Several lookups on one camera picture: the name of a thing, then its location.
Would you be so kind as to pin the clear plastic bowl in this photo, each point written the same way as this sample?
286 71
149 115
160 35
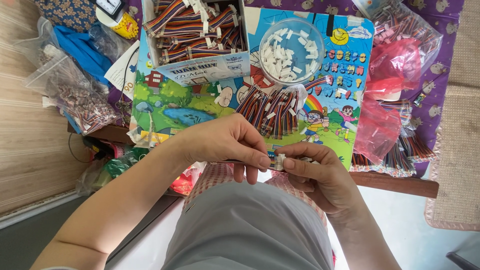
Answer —
317 65

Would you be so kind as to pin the red printed packet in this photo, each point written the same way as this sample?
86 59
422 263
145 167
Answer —
183 182

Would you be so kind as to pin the black and white device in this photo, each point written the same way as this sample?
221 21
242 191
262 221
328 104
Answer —
108 6

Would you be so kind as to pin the heap of white connectors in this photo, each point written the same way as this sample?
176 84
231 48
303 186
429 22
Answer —
287 54

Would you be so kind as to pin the blue cloth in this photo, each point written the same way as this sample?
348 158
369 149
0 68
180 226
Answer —
84 52

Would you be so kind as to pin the person's left hand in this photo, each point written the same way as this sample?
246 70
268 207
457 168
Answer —
217 142

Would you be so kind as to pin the purple patterned cloth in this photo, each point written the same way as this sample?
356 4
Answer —
435 90

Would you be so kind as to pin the colourful cartoon board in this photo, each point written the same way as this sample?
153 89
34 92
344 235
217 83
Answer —
180 101

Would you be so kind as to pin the floral patterned cloth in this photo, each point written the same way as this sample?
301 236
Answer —
65 13

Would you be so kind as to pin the small green packet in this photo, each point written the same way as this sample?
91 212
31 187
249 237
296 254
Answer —
419 99

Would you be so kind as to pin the red plastic bag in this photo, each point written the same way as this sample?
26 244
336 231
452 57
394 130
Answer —
377 129
393 65

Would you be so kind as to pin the clear zip bags of parts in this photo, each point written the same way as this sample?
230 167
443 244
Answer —
69 90

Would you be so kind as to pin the person's right hand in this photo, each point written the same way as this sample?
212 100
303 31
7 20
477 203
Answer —
326 180

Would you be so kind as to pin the grey shirt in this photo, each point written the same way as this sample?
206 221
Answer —
243 232

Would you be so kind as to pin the white paper sheet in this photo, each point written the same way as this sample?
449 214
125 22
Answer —
122 71

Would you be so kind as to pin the bunch of metal keys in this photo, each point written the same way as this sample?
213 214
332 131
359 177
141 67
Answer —
123 110

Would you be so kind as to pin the yellow and white cup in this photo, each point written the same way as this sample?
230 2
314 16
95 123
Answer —
125 26

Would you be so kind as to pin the white cardboard box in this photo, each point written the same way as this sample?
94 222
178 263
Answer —
210 69

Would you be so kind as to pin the single white plastic connector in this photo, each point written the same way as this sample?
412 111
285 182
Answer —
279 160

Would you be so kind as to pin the beige woven mat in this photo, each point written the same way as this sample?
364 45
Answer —
459 123

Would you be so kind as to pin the green plastic bag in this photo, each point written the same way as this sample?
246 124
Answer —
120 163

